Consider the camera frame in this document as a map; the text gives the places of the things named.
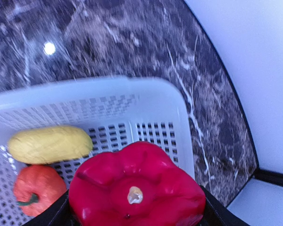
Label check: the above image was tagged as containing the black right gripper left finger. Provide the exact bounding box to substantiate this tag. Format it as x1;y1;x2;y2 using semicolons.
24;191;73;226

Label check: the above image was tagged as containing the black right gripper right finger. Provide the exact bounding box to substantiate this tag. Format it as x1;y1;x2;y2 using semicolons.
199;186;249;226

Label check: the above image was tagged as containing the red toy bell pepper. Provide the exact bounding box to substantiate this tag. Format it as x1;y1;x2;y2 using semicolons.
69;142;206;226

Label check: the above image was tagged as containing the yellow toy corn cob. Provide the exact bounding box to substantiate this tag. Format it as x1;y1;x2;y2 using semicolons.
8;126;93;164

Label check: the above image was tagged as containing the white perforated plastic basket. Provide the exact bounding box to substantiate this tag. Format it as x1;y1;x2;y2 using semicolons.
0;77;195;226

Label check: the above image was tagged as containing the black right corner post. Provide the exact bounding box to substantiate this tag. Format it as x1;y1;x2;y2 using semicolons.
254;169;283;187

